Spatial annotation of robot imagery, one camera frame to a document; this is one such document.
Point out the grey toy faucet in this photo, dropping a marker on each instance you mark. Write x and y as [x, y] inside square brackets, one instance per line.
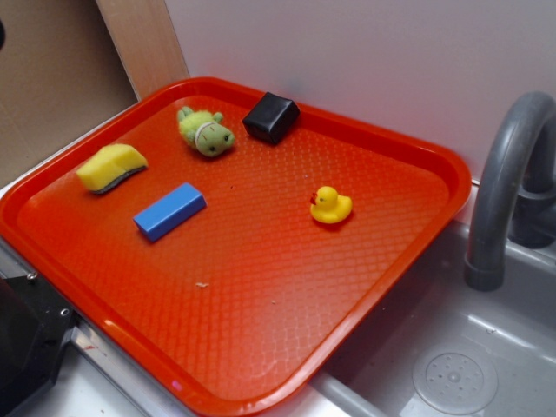
[516, 197]

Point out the green plush toy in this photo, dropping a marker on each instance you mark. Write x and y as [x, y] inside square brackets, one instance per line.
[203, 131]

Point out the grey toy sink basin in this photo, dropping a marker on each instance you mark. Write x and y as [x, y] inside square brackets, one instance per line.
[435, 347]

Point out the black cube block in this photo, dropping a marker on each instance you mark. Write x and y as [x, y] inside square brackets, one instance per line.
[271, 118]

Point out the brown cardboard panel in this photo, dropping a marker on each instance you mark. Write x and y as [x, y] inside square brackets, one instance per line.
[60, 77]

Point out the yellow rubber duck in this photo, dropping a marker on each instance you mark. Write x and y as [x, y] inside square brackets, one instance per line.
[329, 207]

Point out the wooden board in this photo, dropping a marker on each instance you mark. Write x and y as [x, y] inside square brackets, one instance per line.
[146, 42]

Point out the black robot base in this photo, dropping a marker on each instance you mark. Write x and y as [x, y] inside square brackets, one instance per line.
[36, 327]

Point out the red plastic tray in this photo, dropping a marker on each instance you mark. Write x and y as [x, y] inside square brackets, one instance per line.
[235, 309]

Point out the yellow sponge with scourer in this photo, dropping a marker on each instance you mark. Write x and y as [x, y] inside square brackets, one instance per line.
[109, 166]

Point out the blue rectangular block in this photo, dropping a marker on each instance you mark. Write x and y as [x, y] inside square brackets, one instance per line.
[169, 212]

